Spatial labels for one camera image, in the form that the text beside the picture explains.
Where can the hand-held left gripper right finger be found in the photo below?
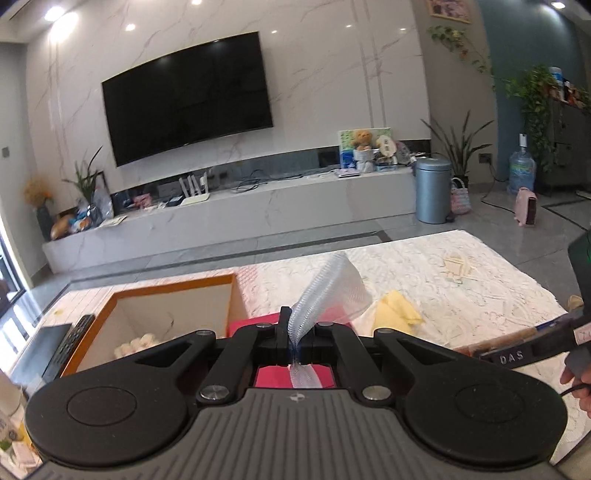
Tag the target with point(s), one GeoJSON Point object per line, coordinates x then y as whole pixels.
{"type": "Point", "coordinates": [307, 350]}

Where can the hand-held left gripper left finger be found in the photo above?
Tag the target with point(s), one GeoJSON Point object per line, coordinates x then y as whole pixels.
{"type": "Point", "coordinates": [282, 341]}

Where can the clear foam net sleeve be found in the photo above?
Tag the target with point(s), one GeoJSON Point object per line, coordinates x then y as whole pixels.
{"type": "Point", "coordinates": [332, 286]}

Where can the orange rimmed storage box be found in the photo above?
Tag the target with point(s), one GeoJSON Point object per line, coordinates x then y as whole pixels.
{"type": "Point", "coordinates": [171, 304]}

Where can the person's right hand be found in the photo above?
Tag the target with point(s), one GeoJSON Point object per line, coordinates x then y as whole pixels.
{"type": "Point", "coordinates": [585, 401]}

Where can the beige slipper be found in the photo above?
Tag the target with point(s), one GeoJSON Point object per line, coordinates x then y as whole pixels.
{"type": "Point", "coordinates": [575, 303]}

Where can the white fluffy blanket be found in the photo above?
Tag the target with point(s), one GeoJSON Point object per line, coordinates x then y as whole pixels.
{"type": "Point", "coordinates": [461, 300]}

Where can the yellow cloth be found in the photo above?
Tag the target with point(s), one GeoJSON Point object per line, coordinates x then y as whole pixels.
{"type": "Point", "coordinates": [395, 314]}

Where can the white marble television cabinet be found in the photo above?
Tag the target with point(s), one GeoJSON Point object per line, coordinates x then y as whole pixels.
{"type": "Point", "coordinates": [258, 207]}

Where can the pink space heater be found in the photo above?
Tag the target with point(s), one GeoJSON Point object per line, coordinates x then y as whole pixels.
{"type": "Point", "coordinates": [525, 207]}

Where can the white router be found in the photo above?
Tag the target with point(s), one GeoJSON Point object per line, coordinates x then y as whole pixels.
{"type": "Point", "coordinates": [194, 196]}

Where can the pink white woven bag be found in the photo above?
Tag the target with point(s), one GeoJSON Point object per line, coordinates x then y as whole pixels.
{"type": "Point", "coordinates": [460, 197]}

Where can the flat pink white box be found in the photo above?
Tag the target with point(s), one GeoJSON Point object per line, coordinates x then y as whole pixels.
{"type": "Point", "coordinates": [348, 174]}

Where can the blue water dispenser bottle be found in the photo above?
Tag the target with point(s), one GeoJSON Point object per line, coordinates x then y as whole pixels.
{"type": "Point", "coordinates": [521, 170]}

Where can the blue metal trash can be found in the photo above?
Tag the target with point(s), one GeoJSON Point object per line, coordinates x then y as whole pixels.
{"type": "Point", "coordinates": [432, 194]}

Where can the small pink pouch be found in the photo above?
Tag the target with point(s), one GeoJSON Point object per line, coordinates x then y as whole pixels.
{"type": "Point", "coordinates": [143, 201]}

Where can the black remote control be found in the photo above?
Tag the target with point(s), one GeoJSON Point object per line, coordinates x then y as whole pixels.
{"type": "Point", "coordinates": [78, 333]}

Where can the dark grey cabinet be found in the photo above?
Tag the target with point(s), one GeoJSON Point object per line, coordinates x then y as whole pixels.
{"type": "Point", "coordinates": [570, 147]}

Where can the green painted canvas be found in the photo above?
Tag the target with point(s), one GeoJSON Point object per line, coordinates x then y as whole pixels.
{"type": "Point", "coordinates": [346, 138]}

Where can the tall green potted plant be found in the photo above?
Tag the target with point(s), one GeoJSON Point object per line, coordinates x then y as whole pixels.
{"type": "Point", "coordinates": [457, 147]}

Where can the brown teddy bear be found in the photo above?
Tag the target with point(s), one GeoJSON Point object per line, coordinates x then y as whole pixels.
{"type": "Point", "coordinates": [363, 138]}

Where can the white round plush toy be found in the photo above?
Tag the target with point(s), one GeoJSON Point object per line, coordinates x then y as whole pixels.
{"type": "Point", "coordinates": [384, 145]}

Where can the clear plastic bag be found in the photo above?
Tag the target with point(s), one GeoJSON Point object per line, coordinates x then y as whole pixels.
{"type": "Point", "coordinates": [102, 203]}

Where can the brown snack bag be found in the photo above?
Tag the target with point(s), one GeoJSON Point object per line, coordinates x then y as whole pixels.
{"type": "Point", "coordinates": [69, 227]}

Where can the trailing ivy on cabinet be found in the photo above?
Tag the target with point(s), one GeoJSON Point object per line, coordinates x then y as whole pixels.
{"type": "Point", "coordinates": [538, 106]}

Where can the small green leafy plant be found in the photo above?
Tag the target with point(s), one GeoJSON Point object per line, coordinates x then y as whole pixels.
{"type": "Point", "coordinates": [85, 180]}

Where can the white blue canister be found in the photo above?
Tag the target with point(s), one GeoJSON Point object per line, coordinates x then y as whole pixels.
{"type": "Point", "coordinates": [556, 78]}

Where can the dried flowers in vase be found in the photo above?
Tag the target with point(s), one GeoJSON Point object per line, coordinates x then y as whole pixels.
{"type": "Point", "coordinates": [39, 194]}

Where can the white green carton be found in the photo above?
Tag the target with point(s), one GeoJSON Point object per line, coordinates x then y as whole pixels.
{"type": "Point", "coordinates": [9, 429]}

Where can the wall socket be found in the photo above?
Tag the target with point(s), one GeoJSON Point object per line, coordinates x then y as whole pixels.
{"type": "Point", "coordinates": [485, 158]}

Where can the black wall television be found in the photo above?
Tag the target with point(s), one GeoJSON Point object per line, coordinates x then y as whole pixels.
{"type": "Point", "coordinates": [184, 97]}

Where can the trailing ivy on wall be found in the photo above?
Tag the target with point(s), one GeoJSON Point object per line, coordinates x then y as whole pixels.
{"type": "Point", "coordinates": [455, 41]}

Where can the framed wall picture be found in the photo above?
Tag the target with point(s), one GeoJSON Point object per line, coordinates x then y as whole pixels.
{"type": "Point", "coordinates": [448, 10]}

